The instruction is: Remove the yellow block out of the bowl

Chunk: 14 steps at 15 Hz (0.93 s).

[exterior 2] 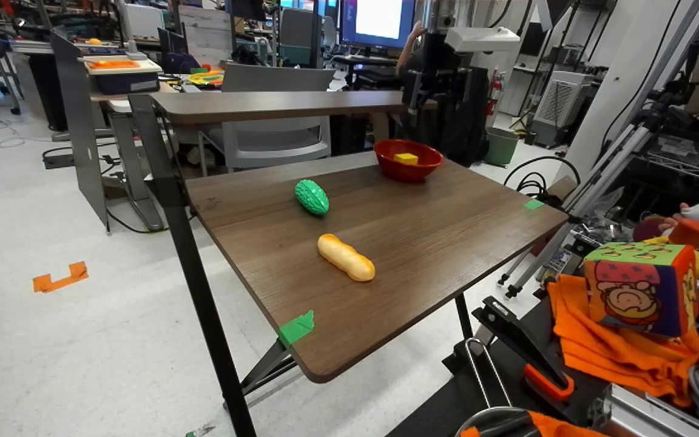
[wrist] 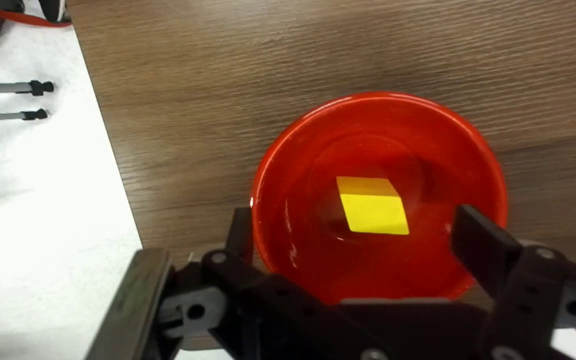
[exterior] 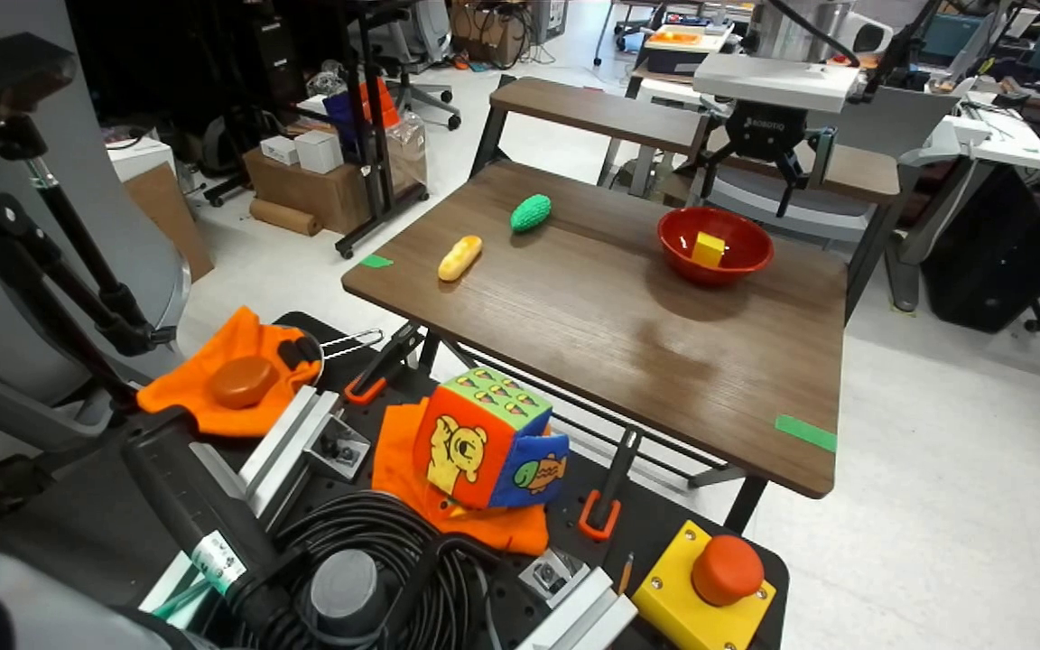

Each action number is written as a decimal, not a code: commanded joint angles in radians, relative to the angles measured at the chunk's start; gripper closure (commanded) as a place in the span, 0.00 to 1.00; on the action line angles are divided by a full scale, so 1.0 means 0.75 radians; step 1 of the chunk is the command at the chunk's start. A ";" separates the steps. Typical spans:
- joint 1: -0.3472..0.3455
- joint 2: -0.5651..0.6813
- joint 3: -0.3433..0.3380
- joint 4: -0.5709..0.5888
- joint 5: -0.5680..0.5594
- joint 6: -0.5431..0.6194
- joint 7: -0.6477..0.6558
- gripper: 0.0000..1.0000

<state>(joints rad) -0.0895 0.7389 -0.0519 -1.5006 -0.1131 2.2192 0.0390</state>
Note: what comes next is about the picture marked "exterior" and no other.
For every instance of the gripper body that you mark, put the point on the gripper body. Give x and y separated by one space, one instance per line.
764 135

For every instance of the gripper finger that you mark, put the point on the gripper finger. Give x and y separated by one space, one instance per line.
702 185
793 173

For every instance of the yellow block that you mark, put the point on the yellow block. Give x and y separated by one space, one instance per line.
708 250

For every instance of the red bowl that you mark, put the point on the red bowl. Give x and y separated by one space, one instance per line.
746 242

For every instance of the green knobbly toy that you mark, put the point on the green knobbly toy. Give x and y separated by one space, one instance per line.
531 213

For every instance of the grey desk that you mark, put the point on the grey desk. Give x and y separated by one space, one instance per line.
980 140

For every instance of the black computer case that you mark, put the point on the black computer case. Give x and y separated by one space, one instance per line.
998 248

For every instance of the yellow toy bread roll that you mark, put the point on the yellow toy bread roll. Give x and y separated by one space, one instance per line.
459 258

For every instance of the green tape strip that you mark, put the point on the green tape strip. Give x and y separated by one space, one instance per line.
806 433
376 261

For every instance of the office chair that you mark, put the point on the office chair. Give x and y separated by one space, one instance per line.
425 54

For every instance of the orange black clamp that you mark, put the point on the orange black clamp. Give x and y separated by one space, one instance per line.
382 366
612 483

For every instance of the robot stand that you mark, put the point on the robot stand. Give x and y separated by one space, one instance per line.
637 506

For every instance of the black rolling stand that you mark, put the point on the black rolling stand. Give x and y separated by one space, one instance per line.
376 135

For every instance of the colourful plush cube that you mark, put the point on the colourful plush cube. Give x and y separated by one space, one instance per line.
475 451

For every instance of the small white box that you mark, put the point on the small white box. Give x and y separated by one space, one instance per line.
279 150
319 152

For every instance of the large cardboard box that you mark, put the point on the large cardboard box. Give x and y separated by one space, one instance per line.
312 194

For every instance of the pencil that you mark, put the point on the pencil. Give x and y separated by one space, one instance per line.
626 574

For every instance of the orange cloth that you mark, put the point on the orange cloth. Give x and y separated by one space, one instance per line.
403 469
181 388

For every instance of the brown paper roll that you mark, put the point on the brown paper roll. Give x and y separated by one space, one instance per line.
283 217

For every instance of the yellow box red stop button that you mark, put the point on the yellow box red stop button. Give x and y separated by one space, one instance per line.
691 609

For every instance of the orange round puck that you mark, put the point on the orange round puck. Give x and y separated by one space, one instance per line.
243 381

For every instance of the grey round knob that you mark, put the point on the grey round knob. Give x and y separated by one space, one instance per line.
346 587

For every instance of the cardboard box with white lid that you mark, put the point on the cardboard box with white lid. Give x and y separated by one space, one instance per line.
163 208

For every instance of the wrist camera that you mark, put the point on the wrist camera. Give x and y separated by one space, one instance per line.
759 90

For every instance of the aluminium rail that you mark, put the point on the aluminium rail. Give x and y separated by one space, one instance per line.
579 618
281 447

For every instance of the camera on mount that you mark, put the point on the camera on mount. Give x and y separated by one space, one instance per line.
5 77

